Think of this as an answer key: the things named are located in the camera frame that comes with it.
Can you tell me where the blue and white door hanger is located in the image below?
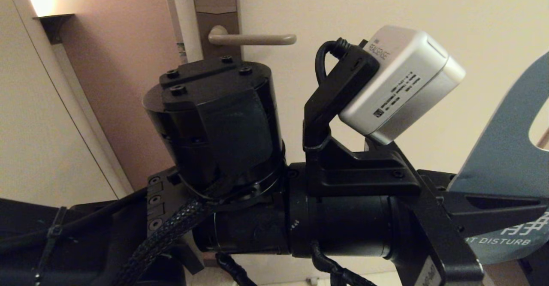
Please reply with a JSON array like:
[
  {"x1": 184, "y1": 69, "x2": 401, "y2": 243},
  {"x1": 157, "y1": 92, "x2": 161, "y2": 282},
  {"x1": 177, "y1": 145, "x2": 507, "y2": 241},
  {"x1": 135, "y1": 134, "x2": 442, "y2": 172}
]
[{"x1": 448, "y1": 50, "x2": 549, "y2": 265}]

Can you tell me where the white room door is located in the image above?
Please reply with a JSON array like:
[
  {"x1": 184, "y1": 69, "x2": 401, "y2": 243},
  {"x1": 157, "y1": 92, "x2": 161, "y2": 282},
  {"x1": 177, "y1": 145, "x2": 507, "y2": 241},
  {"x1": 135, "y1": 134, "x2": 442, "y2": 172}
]
[{"x1": 162, "y1": 0, "x2": 549, "y2": 286}]

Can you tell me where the thin black looped cable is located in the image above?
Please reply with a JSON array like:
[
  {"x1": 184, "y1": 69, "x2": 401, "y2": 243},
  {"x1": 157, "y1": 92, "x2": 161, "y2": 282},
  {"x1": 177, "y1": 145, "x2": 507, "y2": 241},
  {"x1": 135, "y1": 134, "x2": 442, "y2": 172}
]
[{"x1": 214, "y1": 241, "x2": 378, "y2": 286}]

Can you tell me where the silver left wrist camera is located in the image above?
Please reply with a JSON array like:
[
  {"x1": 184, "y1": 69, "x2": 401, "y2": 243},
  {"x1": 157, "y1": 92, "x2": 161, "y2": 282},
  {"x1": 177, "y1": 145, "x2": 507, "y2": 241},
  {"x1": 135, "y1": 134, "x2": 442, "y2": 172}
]
[{"x1": 339, "y1": 25, "x2": 467, "y2": 145}]

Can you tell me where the short black camera cable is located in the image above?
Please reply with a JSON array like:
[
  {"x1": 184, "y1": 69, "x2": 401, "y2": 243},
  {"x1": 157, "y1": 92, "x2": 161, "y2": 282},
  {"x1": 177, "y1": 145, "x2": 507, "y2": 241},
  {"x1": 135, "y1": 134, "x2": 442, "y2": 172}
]
[{"x1": 315, "y1": 37, "x2": 354, "y2": 85}]

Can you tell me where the thick braided black cable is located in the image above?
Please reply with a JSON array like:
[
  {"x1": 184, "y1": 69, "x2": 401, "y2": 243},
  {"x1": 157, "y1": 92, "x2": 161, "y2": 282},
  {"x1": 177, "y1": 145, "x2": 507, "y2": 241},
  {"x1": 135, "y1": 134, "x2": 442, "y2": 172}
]
[{"x1": 114, "y1": 198, "x2": 215, "y2": 286}]

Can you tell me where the beige metal door handle lever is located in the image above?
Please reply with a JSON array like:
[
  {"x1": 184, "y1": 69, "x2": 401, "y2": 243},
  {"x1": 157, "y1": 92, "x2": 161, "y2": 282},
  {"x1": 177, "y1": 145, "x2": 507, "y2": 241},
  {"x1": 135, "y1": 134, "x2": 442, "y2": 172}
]
[{"x1": 208, "y1": 25, "x2": 297, "y2": 46}]

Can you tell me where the black wall lamp bracket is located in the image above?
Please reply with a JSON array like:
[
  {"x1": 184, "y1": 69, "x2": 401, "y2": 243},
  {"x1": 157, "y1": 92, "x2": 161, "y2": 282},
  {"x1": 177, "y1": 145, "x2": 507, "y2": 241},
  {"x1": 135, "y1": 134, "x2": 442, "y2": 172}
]
[{"x1": 33, "y1": 14, "x2": 75, "y2": 44}]

